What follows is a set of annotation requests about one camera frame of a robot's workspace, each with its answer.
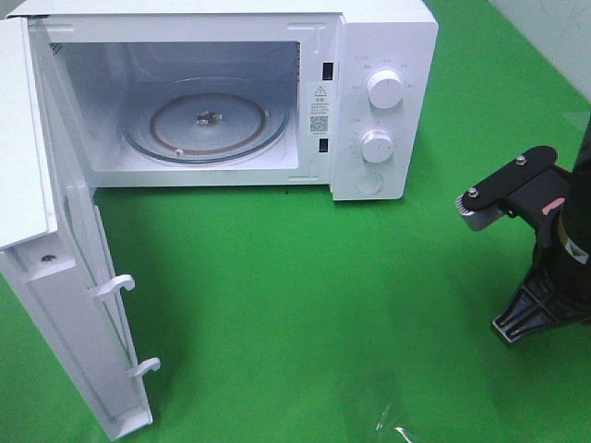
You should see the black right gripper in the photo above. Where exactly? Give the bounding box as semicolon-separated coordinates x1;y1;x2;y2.
492;166;590;342

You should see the round door release button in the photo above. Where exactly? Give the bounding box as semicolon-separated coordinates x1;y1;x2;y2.
356;172;383;195

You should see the white microwave door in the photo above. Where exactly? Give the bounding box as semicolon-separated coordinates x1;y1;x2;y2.
1;17;160;440

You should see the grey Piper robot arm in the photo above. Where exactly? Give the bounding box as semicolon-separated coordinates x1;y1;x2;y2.
492;134;590;343

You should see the clear tape strip front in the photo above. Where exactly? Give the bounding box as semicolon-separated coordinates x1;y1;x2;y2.
374;401;415;443

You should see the white lower timer knob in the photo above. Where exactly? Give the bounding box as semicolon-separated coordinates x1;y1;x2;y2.
360;130;394;163

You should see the white upper power knob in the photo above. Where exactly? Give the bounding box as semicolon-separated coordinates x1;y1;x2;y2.
367;69;404;110

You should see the white microwave oven body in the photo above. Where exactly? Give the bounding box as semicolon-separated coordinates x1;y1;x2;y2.
2;1;438;200

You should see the glass microwave turntable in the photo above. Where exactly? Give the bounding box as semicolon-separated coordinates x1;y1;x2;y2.
121;77;295;165

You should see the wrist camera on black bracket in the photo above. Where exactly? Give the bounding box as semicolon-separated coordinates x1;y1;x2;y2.
455;146;572;232

